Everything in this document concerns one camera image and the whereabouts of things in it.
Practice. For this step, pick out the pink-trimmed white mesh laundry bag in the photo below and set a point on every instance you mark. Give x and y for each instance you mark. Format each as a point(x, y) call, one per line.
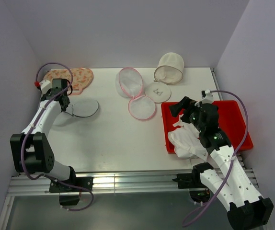
point(129, 84)

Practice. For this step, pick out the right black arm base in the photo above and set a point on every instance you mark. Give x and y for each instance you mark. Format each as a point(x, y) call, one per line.
point(198, 192)

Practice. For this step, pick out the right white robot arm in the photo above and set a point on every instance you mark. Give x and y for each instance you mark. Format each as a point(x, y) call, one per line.
point(246, 207)

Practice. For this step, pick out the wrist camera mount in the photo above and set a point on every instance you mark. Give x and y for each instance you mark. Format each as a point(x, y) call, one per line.
point(206, 98)
point(43, 86)

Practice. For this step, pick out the red plastic tray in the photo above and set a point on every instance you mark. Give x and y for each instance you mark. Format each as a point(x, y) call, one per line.
point(230, 121)

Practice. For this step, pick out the white bra in tray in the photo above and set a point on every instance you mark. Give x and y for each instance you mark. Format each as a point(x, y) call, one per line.
point(186, 145)

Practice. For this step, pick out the beige mesh laundry bag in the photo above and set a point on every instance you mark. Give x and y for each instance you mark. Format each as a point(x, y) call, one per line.
point(168, 72)

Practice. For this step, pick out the grey-trimmed white mesh laundry bag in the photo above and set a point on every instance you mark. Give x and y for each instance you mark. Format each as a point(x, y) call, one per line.
point(85, 110)

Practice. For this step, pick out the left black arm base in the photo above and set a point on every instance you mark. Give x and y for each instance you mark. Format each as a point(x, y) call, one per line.
point(70, 195)

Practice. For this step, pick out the aluminium mounting rail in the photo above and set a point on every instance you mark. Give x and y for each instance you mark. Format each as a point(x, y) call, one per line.
point(104, 183)

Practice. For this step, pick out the orange floral laundry bag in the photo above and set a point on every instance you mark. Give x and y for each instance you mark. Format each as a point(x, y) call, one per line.
point(82, 78)

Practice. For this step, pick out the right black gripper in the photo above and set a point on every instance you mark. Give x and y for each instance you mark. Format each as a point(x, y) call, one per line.
point(189, 104)

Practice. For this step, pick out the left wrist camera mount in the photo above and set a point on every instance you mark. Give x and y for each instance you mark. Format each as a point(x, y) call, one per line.
point(43, 86)

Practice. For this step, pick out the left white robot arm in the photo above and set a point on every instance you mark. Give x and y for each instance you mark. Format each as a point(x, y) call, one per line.
point(31, 150)

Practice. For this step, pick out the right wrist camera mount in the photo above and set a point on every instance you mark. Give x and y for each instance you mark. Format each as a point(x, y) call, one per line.
point(206, 98)

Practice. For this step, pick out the white bra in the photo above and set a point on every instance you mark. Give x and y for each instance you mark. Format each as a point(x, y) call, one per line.
point(187, 126)
point(186, 145)

